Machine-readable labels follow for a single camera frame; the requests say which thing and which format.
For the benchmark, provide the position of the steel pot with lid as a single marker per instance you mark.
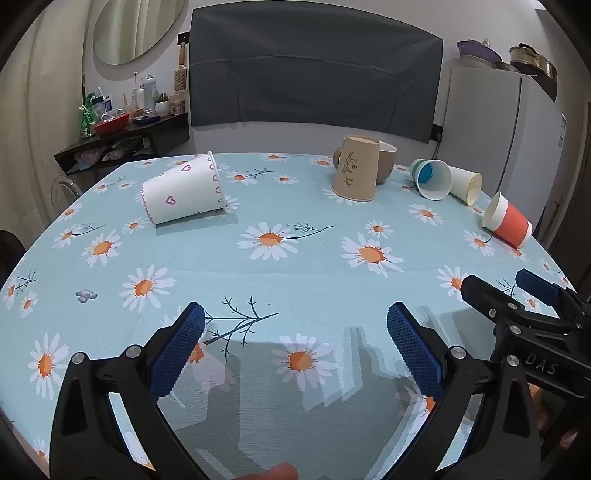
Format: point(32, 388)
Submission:
point(533, 60)

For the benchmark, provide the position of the brown paper cup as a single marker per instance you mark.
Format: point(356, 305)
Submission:
point(355, 170)

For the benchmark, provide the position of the white refrigerator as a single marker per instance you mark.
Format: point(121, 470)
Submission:
point(485, 129)

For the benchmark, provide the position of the daisy print blue tablecloth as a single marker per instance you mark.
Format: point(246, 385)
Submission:
point(300, 277)

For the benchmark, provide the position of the green glass bottle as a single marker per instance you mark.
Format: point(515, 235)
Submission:
point(87, 120)

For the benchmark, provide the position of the person's right hand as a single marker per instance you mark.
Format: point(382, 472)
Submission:
point(569, 436)

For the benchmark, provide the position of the person's left hand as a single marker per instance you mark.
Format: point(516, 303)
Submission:
point(277, 473)

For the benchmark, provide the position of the white cup with purple hearts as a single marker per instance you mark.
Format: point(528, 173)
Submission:
point(184, 194)

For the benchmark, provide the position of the oval wall mirror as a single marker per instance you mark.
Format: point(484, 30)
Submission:
point(134, 27)

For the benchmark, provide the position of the cream cup with yellow inside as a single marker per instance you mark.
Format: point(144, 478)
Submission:
point(464, 182)

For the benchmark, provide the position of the wooden hairbrush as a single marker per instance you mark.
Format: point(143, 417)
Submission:
point(180, 78)

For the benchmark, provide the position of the red bowl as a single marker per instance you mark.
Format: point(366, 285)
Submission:
point(111, 125)

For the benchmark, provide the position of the transparent chair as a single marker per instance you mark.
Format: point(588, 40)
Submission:
point(64, 187)

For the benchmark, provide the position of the beige curtain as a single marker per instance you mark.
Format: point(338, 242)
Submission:
point(41, 115)

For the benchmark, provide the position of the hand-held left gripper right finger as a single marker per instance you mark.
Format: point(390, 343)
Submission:
point(415, 350)

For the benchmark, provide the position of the small cosmetic jar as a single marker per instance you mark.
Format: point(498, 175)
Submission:
point(178, 107)

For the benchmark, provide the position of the white cup with blue inside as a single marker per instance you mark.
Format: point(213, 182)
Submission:
point(431, 179)

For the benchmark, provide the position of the dark wooden shelf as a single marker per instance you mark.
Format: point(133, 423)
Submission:
point(171, 134)

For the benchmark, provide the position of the brown ceramic mug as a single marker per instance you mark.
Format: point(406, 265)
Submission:
point(387, 166)

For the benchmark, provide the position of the red and white cup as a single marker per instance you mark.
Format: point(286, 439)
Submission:
point(510, 226)

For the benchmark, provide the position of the purple pot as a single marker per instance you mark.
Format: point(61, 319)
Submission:
point(478, 53)

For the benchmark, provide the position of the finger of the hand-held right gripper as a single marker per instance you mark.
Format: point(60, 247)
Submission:
point(538, 285)
point(485, 295)

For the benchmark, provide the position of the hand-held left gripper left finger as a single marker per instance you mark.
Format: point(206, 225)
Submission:
point(182, 350)

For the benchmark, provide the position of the dark grey cloth cover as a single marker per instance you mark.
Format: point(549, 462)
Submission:
point(314, 69)

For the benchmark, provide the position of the small potted plant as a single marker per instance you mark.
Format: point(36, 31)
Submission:
point(162, 107)

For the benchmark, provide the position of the black chair back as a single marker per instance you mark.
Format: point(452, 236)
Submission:
point(9, 254)

